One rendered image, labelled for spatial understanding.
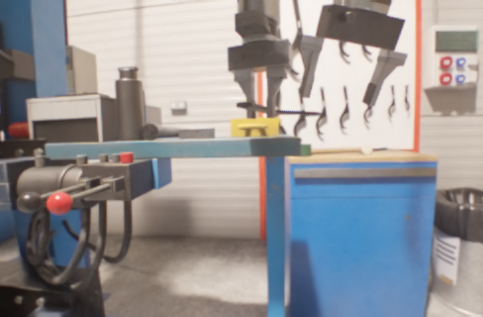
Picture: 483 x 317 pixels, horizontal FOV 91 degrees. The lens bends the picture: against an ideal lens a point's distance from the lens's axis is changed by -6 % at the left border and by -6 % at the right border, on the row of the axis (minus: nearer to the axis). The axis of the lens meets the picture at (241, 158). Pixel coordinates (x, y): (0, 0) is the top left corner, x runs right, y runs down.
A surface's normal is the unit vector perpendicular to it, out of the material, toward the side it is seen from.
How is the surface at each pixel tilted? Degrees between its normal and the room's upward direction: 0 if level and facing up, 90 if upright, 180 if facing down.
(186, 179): 90
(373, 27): 113
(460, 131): 90
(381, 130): 90
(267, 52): 90
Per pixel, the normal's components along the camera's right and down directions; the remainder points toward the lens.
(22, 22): -0.11, 0.11
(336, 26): 0.10, 0.49
